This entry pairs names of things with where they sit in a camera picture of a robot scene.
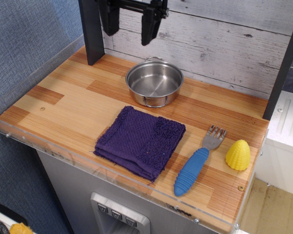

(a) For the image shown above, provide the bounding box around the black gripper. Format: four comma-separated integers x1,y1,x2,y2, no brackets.
99,0,169,46

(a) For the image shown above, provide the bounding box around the blue handled metal fork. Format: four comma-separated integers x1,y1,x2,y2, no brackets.
174,125,227,196

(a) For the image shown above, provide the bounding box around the purple folded towel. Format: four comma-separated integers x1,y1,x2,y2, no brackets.
94,106,186,182

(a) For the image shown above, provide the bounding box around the stainless steel pot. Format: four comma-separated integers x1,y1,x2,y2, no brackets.
126,57,184,108

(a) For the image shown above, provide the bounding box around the clear acrylic table guard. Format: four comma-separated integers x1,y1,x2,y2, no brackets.
0,31,272,234

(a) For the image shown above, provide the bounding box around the yellow toy corn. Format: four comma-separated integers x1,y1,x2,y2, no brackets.
225,139,251,171

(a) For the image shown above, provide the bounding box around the white ridged appliance at right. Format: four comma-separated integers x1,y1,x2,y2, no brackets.
268,91,293,147

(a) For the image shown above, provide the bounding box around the silver dispenser panel with buttons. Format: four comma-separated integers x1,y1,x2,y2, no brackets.
90,192,151,234

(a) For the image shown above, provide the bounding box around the yellow object bottom left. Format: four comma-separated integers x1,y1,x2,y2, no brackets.
9,223,34,234

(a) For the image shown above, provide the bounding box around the dark left frame post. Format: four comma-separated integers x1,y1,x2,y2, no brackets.
79,0,105,65

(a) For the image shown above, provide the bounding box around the dark frame post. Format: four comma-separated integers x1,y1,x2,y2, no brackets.
262,33,293,120
79,0,105,65

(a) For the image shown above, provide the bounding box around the dark right frame post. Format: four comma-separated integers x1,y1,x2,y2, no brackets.
262,33,293,120

